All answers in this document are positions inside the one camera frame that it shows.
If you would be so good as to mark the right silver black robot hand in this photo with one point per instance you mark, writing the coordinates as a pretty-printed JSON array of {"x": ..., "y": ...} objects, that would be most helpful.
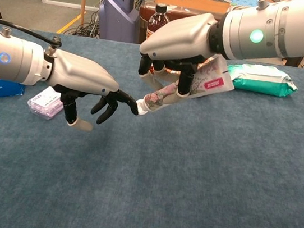
[{"x": 179, "y": 38}]

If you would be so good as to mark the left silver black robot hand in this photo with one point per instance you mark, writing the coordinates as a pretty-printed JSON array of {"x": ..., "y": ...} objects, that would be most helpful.
[{"x": 81, "y": 73}]

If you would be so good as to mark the white floral toothpaste tube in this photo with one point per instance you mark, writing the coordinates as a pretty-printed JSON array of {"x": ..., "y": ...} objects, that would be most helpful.
[{"x": 157, "y": 96}]

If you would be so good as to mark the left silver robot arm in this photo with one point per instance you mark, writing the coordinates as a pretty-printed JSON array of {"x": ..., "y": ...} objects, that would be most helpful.
[{"x": 18, "y": 58}]

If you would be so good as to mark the dark tea bottle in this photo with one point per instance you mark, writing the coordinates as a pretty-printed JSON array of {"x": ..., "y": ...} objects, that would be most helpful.
[{"x": 158, "y": 21}]

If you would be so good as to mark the brown mahjong table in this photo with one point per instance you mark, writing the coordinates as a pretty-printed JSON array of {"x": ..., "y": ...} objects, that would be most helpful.
[{"x": 201, "y": 2}]

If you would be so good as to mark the clear plastic small box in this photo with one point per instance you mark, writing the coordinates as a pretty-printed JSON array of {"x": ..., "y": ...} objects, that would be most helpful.
[{"x": 44, "y": 101}]

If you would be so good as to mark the green wet wipes pack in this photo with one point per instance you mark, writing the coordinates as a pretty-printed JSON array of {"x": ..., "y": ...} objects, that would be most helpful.
[{"x": 261, "y": 81}]

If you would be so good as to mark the blue felt table mat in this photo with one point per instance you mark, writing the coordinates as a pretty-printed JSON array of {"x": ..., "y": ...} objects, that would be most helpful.
[{"x": 132, "y": 173}]

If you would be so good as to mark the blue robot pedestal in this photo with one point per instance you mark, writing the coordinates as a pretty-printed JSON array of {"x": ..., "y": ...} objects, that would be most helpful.
[{"x": 117, "y": 15}]

